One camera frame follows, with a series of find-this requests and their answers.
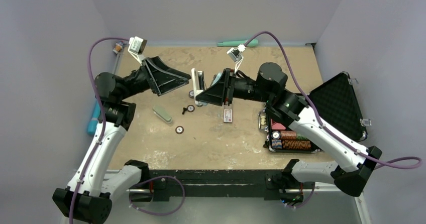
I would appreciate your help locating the black poker chip case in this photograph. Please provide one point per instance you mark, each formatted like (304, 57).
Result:
(336, 103)

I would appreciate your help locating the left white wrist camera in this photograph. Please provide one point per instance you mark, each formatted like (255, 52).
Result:
(136, 48)

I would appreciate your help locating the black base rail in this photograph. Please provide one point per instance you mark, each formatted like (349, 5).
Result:
(265, 184)

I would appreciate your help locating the orange poker chip upper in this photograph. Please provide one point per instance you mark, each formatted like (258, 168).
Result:
(190, 108)

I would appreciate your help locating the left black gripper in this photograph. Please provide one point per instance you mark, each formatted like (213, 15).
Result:
(161, 78)

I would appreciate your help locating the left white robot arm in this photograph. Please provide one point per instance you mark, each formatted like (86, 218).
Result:
(88, 197)

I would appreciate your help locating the green stapler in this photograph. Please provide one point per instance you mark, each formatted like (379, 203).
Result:
(162, 114)

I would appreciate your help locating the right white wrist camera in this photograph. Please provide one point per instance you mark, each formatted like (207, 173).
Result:
(235, 53)

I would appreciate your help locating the small orange toy bottle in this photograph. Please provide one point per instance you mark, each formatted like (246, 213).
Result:
(118, 47)

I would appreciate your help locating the blue toy microphone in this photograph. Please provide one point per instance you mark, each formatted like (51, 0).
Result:
(92, 124)

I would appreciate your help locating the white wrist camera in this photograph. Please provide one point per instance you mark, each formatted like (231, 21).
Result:
(235, 53)
(136, 48)

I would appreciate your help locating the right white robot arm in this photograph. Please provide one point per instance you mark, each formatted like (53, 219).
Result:
(352, 163)

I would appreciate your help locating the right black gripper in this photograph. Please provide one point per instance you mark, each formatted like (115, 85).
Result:
(220, 92)

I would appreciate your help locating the orange poker chip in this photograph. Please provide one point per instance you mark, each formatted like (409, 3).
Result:
(179, 129)
(190, 108)

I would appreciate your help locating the orange poker chip lower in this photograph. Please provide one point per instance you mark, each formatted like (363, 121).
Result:
(179, 129)

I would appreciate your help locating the blue stapler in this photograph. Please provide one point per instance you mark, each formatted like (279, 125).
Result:
(199, 85)

